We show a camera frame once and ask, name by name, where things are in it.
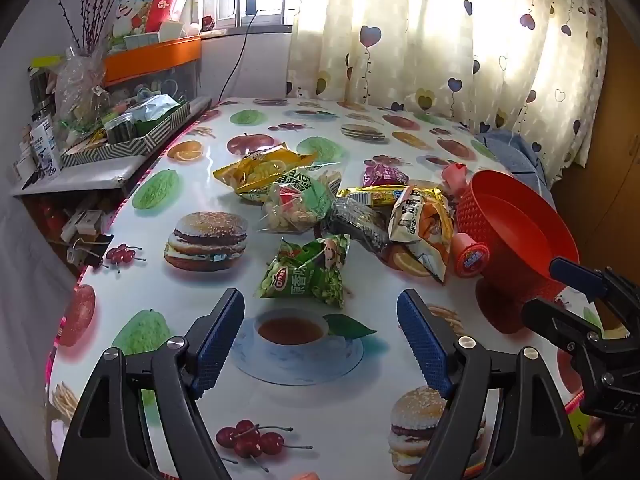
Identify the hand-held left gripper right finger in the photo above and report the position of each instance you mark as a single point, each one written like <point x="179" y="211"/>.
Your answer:
<point x="425" y="345"/>

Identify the clear peanut bag green label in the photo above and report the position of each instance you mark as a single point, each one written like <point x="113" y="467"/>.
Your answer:
<point x="295" y="205"/>

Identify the pink crinkled wrapper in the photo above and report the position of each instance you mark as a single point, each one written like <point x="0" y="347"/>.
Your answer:
<point x="456" y="177"/>

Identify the striped tray box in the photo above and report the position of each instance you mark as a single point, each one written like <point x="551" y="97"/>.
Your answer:
<point x="125" y="149"/>

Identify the clear cellophane wrap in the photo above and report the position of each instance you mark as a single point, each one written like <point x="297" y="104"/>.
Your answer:
<point x="80" y="90"/>

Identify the red plastic basket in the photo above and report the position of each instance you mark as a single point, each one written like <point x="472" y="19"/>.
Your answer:
<point x="510" y="220"/>

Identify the black binder clip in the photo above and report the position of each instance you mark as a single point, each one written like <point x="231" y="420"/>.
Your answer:
<point x="90" y="250"/>

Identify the food print tablecloth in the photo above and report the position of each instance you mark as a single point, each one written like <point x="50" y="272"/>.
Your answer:
<point x="210" y="270"/>

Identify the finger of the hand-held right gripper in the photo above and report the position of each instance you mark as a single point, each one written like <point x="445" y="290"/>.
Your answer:
<point x="575" y="272"/>
<point x="560" y="320"/>

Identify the dried purple branches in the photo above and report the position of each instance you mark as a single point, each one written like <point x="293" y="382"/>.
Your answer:
<point x="92" y="5"/>

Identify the clear container with orange lid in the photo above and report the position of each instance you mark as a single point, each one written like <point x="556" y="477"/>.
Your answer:
<point x="150" y="55"/>

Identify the dark jar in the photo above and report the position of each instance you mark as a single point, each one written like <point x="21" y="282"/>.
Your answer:
<point x="121" y="129"/>

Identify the white carton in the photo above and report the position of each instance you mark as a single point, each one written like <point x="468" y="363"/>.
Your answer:
<point x="45" y="147"/>

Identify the orange and white snack bag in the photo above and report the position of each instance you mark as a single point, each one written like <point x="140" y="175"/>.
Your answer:
<point x="420" y="225"/>

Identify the small red box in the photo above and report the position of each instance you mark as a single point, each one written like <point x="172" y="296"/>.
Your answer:
<point x="208" y="23"/>

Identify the green pea snack bag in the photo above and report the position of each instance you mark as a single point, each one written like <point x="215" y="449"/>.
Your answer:
<point x="300" y="275"/>

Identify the silver foil packet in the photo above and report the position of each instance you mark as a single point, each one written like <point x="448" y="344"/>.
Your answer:
<point x="152" y="107"/>

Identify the black snack packet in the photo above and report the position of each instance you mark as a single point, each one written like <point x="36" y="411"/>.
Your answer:
<point x="357" y="222"/>

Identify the brown wooden cabinet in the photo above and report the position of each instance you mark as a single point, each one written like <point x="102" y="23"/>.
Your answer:
<point x="600" y="200"/>

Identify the purple snack packet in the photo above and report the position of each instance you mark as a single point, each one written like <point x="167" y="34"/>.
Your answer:
<point x="385" y="175"/>

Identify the yellow snack bar packet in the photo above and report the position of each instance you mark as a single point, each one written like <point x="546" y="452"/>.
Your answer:
<point x="370" y="195"/>

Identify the dark plug charger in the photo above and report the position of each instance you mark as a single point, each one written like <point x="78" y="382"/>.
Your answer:
<point x="251" y="4"/>

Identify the red lid jelly cup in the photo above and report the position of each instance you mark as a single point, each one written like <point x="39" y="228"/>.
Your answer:
<point x="472" y="259"/>

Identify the white adapter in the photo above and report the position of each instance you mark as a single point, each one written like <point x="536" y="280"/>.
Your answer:
<point x="82" y="222"/>

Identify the blue cloth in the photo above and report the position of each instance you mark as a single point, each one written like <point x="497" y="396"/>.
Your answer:
<point x="510" y="147"/>

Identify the white shelf board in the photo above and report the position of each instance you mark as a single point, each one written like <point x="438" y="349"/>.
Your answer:
<point x="90" y="175"/>

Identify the yellow chips bag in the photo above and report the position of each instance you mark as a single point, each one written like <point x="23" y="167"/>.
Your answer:
<point x="260" y="167"/>

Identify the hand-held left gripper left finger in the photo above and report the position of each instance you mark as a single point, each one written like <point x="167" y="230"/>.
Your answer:
<point x="220" y="342"/>

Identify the heart print curtain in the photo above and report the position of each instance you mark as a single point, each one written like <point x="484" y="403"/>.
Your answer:
<point x="425" y="35"/>

